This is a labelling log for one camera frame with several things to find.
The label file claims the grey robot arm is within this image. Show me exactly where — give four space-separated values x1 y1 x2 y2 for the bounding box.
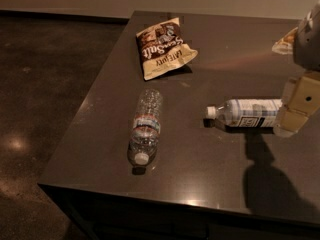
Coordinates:
272 1 320 137

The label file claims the blue label plastic bottle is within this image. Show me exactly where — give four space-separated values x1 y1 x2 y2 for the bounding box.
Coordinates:
206 99 282 128

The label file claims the clear plastic water bottle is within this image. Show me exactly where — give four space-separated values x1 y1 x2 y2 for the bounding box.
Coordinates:
129 89 163 166

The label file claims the cream snack bag corner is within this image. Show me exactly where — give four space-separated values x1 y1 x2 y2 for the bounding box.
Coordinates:
272 28 298 55

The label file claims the brown and cream chip bag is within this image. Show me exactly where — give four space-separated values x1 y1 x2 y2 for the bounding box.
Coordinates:
136 17 198 81

